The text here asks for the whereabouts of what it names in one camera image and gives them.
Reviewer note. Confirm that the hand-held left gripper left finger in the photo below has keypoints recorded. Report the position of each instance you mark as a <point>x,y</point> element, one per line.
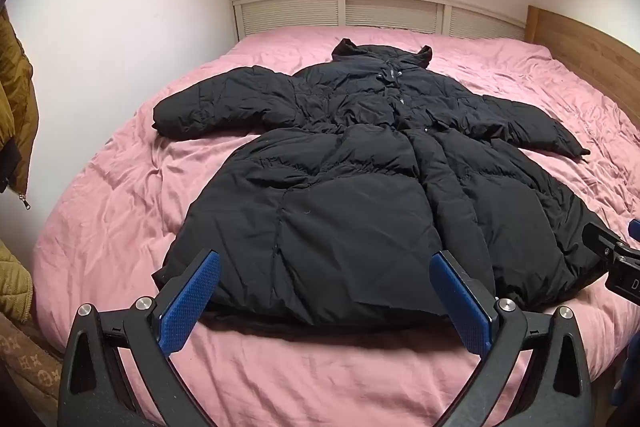
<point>192,302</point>

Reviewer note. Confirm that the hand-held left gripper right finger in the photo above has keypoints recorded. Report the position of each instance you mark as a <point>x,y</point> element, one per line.
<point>460,302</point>

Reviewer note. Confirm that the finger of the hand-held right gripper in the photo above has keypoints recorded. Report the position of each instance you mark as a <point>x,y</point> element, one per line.
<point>636,231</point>
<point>600,239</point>

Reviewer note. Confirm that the black puffer coat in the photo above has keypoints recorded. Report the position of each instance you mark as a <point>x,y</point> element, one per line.
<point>350,207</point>

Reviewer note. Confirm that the dark blue cloth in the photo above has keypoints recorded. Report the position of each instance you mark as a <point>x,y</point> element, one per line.
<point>627,382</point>

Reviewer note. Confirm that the pink bed duvet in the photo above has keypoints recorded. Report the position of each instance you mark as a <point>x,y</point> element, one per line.
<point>125,207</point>

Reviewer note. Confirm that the brown patterned bag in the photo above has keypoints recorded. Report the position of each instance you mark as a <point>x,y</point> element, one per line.
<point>30,367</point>

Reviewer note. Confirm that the yellow quilted cloth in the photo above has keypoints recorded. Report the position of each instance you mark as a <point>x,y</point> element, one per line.
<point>12,282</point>

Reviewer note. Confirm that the wooden bed side board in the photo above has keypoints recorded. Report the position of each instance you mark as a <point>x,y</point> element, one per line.
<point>590,52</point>

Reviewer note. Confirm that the brown hanging jacket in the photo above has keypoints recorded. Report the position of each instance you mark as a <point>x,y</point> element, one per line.
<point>15,97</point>

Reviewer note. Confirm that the white louvered headboard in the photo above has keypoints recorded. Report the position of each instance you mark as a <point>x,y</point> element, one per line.
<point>290,14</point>

